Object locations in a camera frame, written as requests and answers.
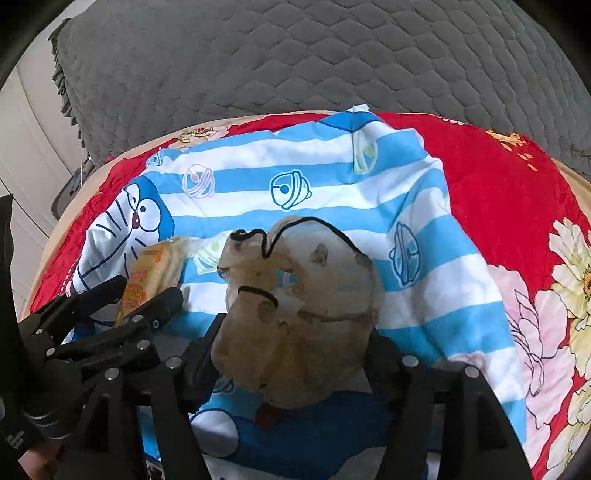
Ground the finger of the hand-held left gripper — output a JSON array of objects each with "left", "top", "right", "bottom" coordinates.
[
  {"left": 45, "top": 288, "right": 185, "bottom": 376},
  {"left": 18, "top": 275, "right": 129, "bottom": 343}
]

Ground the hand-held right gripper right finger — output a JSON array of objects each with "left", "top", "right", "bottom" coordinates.
[{"left": 362, "top": 333, "right": 528, "bottom": 480}]

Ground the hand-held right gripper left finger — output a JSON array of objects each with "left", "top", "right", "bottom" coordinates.
[{"left": 55, "top": 314, "right": 232, "bottom": 480}]

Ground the yellow rice cracker packet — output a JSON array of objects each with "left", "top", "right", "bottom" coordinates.
[{"left": 115, "top": 235, "right": 192, "bottom": 328}]

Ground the beige plush toy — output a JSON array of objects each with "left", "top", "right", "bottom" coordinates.
[{"left": 210, "top": 216, "right": 384, "bottom": 409}]

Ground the dark grey stool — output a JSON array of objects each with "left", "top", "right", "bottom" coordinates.
[{"left": 50, "top": 165, "right": 99, "bottom": 219}]

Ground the white wardrobe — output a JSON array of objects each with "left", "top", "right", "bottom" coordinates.
[{"left": 0, "top": 60, "right": 99, "bottom": 296}]

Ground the blue striped cartoon cloth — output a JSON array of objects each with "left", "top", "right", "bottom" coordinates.
[{"left": 60, "top": 105, "right": 529, "bottom": 480}]

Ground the red floral blanket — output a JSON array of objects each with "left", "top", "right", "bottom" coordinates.
[{"left": 18, "top": 111, "right": 591, "bottom": 480}]

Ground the grey quilted cover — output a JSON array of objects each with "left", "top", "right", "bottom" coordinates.
[{"left": 51, "top": 0, "right": 591, "bottom": 177}]

